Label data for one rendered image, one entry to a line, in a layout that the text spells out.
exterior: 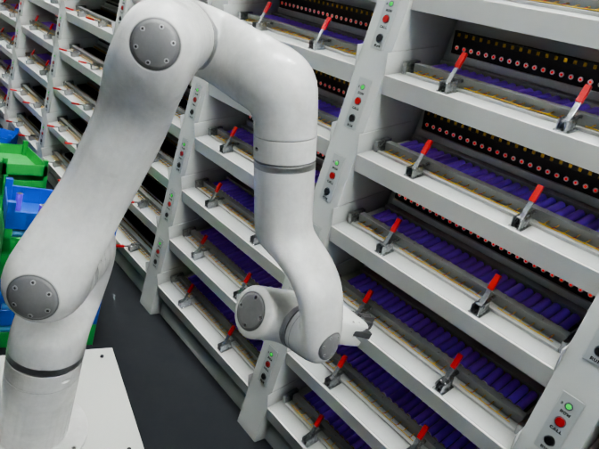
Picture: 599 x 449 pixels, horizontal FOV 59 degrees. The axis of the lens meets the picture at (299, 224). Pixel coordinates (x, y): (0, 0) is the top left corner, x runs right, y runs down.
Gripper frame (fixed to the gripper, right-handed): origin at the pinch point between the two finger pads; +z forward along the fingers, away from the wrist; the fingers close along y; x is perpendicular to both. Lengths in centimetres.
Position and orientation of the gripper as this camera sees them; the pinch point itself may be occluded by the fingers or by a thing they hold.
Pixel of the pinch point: (363, 322)
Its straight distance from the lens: 107.3
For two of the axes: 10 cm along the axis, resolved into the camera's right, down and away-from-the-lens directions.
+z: 6.4, 1.9, 7.4
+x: 4.4, -8.8, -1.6
